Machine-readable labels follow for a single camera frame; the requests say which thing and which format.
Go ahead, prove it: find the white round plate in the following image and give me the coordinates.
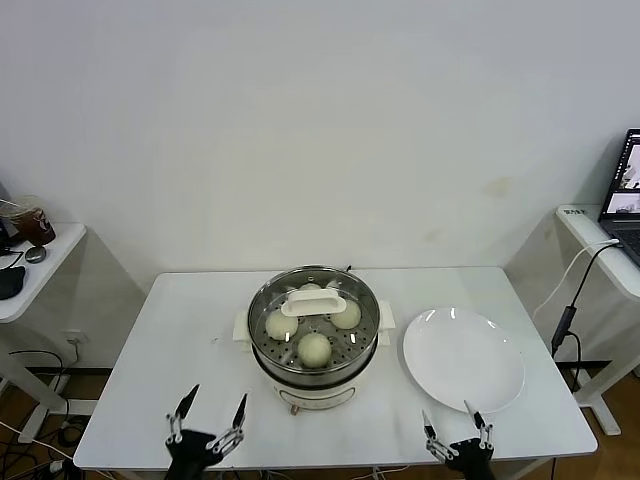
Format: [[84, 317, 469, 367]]
[[403, 305, 527, 414]]

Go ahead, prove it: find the plastic iced coffee cup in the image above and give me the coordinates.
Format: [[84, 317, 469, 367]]
[[7, 193, 56, 246]]

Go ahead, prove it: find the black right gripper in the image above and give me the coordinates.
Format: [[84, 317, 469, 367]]
[[421, 399, 496, 480]]

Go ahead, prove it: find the white side table with cup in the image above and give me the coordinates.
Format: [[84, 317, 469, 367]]
[[0, 221, 89, 444]]

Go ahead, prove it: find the white laptop cable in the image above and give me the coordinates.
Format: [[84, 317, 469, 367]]
[[532, 239, 621, 321]]

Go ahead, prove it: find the grey open laptop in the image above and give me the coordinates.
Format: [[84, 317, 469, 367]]
[[598, 128, 640, 264]]

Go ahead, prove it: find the glass lid with white handle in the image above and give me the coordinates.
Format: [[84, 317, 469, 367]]
[[248, 266, 381, 360]]

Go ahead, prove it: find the stainless steel pot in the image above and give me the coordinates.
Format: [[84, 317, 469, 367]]
[[247, 265, 382, 377]]

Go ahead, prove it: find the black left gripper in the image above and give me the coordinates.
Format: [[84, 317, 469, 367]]
[[164, 383, 249, 480]]

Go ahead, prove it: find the black floor cable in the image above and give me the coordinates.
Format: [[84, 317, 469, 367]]
[[7, 348, 71, 416]]

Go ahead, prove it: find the white wall outlet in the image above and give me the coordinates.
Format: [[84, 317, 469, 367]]
[[64, 328, 84, 366]]

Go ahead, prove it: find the black cable with adapter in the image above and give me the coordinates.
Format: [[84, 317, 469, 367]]
[[551, 243, 624, 394]]

